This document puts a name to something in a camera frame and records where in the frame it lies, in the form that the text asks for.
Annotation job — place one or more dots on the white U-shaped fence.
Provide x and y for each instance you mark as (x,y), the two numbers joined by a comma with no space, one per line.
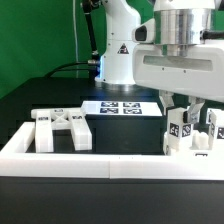
(15,160)

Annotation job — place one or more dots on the white chair back frame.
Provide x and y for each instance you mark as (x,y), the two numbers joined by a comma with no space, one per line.
(57,119)

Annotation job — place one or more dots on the white chair seat part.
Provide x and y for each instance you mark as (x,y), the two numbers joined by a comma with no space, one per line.
(199,144)

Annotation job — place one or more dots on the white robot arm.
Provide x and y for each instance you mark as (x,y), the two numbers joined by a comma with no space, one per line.
(177,22)

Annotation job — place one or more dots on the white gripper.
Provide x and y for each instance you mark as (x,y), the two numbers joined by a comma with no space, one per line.
(188,69)

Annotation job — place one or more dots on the white marker sheet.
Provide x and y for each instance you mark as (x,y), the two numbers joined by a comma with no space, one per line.
(120,108)

